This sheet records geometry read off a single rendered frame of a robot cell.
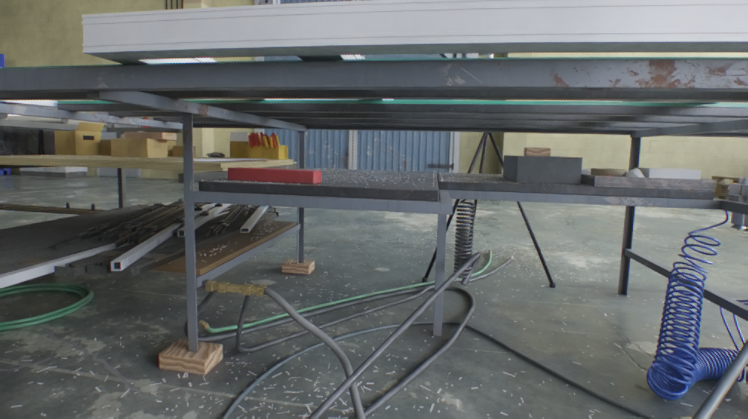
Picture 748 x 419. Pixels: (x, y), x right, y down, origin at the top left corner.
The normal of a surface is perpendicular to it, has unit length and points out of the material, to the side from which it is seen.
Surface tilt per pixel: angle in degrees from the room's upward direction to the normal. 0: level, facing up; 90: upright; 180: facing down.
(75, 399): 0
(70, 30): 90
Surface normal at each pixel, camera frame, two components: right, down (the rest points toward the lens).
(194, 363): -0.15, 0.08
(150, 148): 0.98, 0.04
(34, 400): 0.03, -1.00
